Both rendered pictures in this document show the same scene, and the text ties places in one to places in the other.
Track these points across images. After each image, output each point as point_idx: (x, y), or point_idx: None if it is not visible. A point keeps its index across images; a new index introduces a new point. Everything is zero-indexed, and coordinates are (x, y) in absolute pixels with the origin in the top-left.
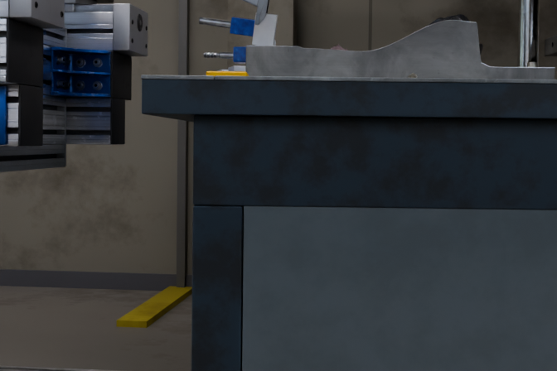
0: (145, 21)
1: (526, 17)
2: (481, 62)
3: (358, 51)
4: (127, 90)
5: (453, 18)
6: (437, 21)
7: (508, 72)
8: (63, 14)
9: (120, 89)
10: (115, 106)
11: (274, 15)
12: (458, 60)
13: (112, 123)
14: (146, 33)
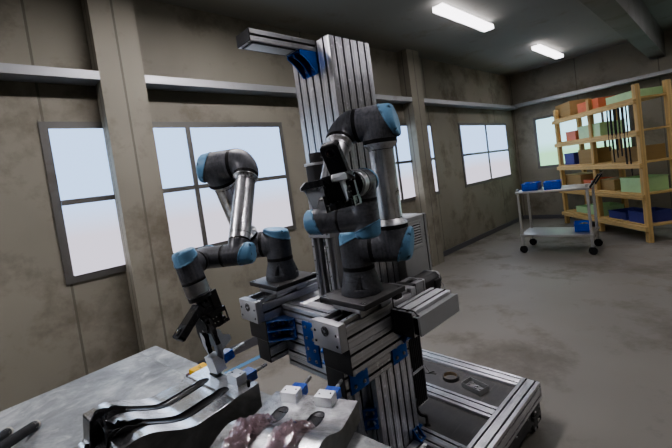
0: (334, 332)
1: None
2: (83, 439)
3: (158, 394)
4: (345, 368)
5: (101, 410)
6: (113, 406)
7: None
8: (256, 319)
9: (335, 365)
10: (330, 372)
11: (205, 356)
12: None
13: (327, 379)
14: (336, 339)
